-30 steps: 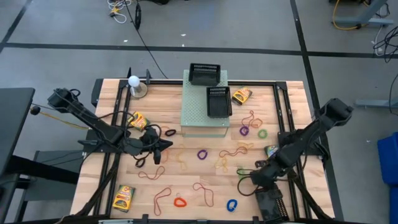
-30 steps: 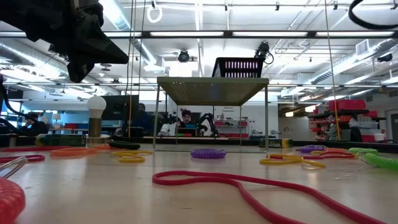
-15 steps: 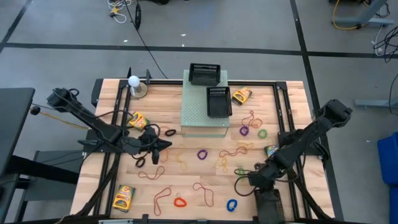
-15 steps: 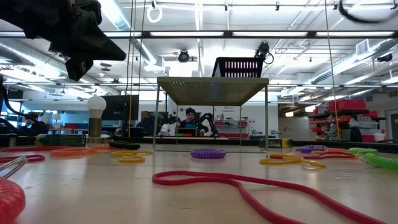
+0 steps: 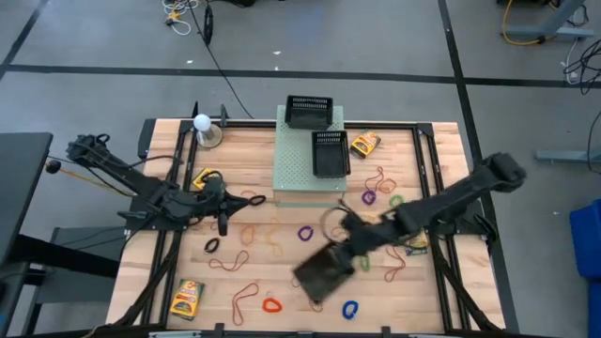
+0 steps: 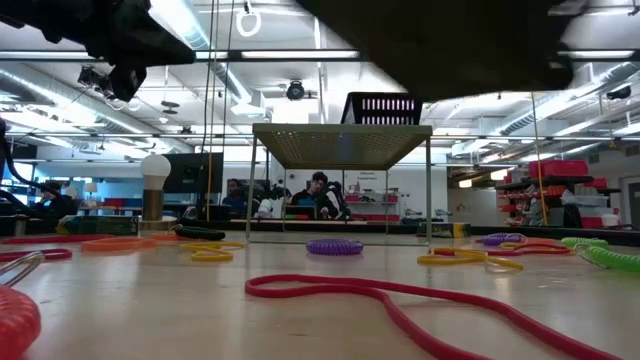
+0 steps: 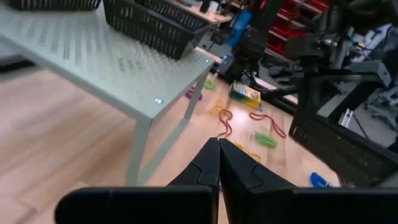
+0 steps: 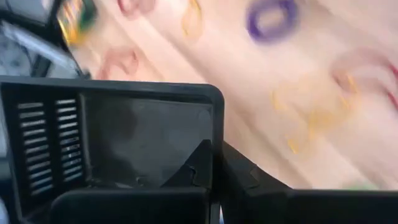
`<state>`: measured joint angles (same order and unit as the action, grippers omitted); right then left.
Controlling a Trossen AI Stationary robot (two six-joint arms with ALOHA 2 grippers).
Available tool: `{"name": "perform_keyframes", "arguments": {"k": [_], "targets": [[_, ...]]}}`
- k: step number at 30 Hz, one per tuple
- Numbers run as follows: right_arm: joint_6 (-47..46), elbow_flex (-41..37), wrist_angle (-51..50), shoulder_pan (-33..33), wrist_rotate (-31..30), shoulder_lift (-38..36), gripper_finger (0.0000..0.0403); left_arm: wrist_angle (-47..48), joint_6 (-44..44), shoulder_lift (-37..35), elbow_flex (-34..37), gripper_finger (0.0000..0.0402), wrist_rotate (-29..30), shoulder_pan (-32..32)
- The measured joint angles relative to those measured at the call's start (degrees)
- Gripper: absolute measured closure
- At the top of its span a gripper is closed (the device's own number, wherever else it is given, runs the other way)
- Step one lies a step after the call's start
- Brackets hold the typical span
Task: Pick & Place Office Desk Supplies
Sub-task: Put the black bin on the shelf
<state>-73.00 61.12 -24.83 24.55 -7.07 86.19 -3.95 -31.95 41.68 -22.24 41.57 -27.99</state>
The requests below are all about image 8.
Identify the silver aluminium bar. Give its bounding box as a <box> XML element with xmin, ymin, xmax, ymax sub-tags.
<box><xmin>0</xmin><ymin>20</ymin><xmax>81</xmax><ymax>75</ymax></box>

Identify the yellow green crayon box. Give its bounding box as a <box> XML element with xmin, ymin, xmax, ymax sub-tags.
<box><xmin>55</xmin><ymin>0</ymin><xmax>99</xmax><ymax>47</ymax></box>

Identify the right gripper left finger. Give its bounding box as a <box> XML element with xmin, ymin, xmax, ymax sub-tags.
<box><xmin>161</xmin><ymin>139</ymin><xmax>213</xmax><ymax>224</ymax></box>

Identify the purple rubber band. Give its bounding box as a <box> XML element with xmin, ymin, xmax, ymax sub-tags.
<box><xmin>245</xmin><ymin>0</ymin><xmax>299</xmax><ymax>44</ymax></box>

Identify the yellow rubber band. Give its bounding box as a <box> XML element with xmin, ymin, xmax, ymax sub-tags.
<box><xmin>180</xmin><ymin>0</ymin><xmax>205</xmax><ymax>40</ymax></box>
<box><xmin>269</xmin><ymin>71</ymin><xmax>361</xmax><ymax>156</ymax></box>

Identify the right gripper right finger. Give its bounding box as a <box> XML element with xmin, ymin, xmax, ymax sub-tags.
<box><xmin>221</xmin><ymin>141</ymin><xmax>293</xmax><ymax>224</ymax></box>

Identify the black slotted plastic basket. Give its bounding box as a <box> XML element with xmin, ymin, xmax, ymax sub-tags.
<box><xmin>0</xmin><ymin>76</ymin><xmax>225</xmax><ymax>224</ymax></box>

